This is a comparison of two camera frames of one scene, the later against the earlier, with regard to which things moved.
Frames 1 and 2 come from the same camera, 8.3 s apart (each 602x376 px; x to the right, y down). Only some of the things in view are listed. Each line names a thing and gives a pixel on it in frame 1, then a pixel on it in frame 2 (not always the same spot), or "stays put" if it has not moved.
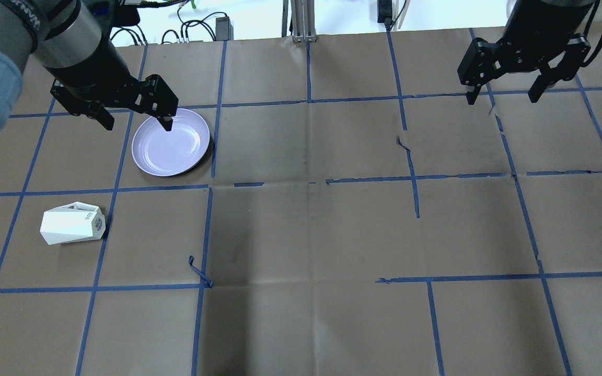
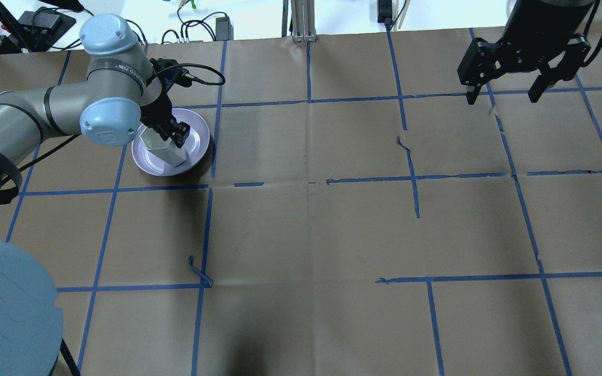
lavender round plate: x=165 y=153 stays put
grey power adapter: x=224 y=31 stays put
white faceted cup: x=74 y=222 -> x=166 y=151
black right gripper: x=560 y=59 stays put
